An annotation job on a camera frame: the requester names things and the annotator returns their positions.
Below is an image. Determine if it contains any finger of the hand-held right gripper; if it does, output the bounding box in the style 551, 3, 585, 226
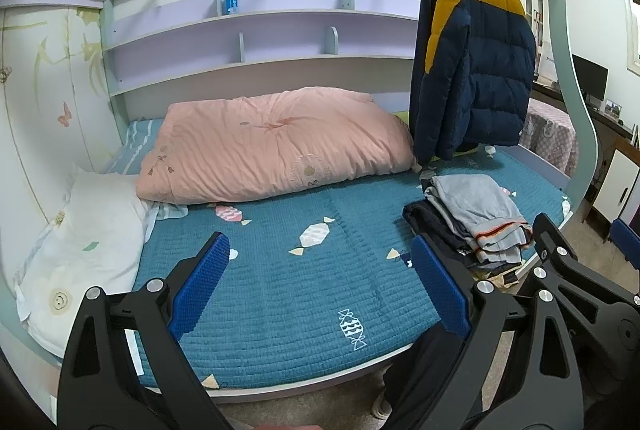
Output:
515, 212, 640, 411
612, 219, 640, 271

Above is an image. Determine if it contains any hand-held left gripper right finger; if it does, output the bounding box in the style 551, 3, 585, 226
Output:
395, 234, 586, 430

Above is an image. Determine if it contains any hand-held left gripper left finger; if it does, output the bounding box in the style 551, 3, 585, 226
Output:
56, 232, 236, 430

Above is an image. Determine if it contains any grey and navy jacket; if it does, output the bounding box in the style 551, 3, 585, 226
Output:
425, 174, 533, 265

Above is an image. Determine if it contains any pile of dark clothes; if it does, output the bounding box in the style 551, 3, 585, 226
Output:
402, 200, 526, 291

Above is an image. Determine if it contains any white cabinet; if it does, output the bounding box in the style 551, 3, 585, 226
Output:
595, 150, 640, 231

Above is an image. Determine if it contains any teal quilted bed cover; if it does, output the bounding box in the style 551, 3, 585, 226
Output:
107, 145, 573, 391

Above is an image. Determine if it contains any white pillow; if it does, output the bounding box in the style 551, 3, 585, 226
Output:
15, 165, 156, 356

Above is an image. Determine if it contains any pink checkered tablecloth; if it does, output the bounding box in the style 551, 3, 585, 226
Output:
520, 98, 578, 175

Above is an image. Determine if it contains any blue striped sheet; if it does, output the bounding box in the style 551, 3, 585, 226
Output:
107, 119, 166, 175

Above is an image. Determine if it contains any pink quilt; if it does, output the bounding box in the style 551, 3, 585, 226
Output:
136, 87, 418, 203

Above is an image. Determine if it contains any black monitor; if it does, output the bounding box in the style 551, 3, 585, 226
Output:
572, 54, 608, 103

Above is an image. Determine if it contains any yellow and navy puffer jacket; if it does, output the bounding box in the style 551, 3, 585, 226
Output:
420, 0, 536, 163

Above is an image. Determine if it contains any dark hanging jacket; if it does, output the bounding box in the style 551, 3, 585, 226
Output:
410, 0, 451, 165

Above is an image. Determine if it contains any white wardrobe with butterfly print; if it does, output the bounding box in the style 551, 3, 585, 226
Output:
0, 4, 126, 231

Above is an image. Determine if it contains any mint green bed frame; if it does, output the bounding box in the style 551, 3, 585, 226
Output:
487, 0, 598, 211

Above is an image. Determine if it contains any lilac wall shelf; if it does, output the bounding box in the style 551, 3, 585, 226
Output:
102, 0, 426, 98

